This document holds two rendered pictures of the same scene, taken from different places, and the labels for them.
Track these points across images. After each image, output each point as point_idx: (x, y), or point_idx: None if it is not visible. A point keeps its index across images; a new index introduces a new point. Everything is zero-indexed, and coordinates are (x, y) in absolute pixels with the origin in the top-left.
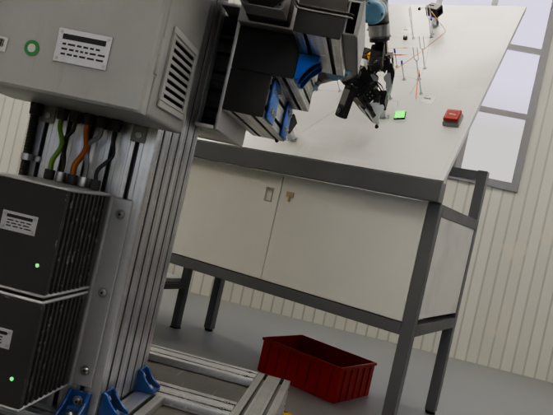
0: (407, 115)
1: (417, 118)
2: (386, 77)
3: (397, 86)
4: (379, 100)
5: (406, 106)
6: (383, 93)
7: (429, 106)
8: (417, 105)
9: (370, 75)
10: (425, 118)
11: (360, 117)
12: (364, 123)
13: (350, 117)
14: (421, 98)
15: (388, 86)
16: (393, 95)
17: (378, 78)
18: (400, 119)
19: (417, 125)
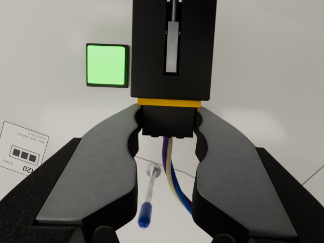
0: (80, 64)
1: (42, 41)
2: (106, 177)
3: (135, 238)
4: (171, 22)
5: (89, 118)
6: (147, 78)
7: (11, 108)
8: (52, 118)
9: (287, 222)
10: (16, 38)
11: (261, 74)
12: (238, 31)
13: (301, 79)
14: (43, 157)
15: (118, 126)
16: (143, 185)
17: (194, 191)
18: (104, 43)
19: (36, 1)
